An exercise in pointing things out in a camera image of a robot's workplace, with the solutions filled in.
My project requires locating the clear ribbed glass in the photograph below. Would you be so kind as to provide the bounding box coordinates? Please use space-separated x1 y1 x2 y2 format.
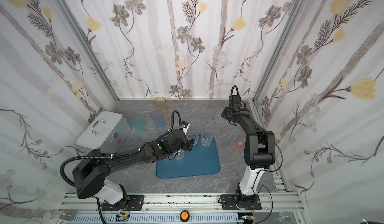
187 134 199 147
175 149 185 160
200 132 215 147

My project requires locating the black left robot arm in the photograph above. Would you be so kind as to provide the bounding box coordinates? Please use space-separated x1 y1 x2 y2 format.
60 119 194 211

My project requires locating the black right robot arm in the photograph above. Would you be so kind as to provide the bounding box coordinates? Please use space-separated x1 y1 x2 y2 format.
218 85 279 211

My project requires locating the teal plastic tray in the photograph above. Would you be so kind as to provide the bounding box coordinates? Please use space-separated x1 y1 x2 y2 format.
156 140 220 179

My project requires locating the blue plastic cup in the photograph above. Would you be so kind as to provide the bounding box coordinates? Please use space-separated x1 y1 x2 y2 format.
151 108 166 130

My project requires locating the pink plastic cup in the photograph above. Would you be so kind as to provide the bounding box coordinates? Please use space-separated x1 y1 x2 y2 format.
235 136 246 152

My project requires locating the yellow plastic cup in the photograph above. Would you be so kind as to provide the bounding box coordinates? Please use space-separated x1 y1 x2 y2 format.
154 97 168 116

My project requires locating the green plastic cup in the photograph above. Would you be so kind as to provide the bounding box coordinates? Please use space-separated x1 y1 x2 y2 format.
130 115 146 133

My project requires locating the silver metal case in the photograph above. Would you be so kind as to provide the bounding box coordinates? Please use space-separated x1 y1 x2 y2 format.
75 110 132 154

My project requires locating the orange emergency button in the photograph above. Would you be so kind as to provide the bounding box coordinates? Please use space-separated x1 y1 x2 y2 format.
180 211 190 223

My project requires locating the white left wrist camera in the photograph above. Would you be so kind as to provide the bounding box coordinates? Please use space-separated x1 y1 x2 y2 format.
180 121 190 135

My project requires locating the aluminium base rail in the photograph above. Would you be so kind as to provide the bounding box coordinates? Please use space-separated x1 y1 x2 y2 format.
56 192 307 224

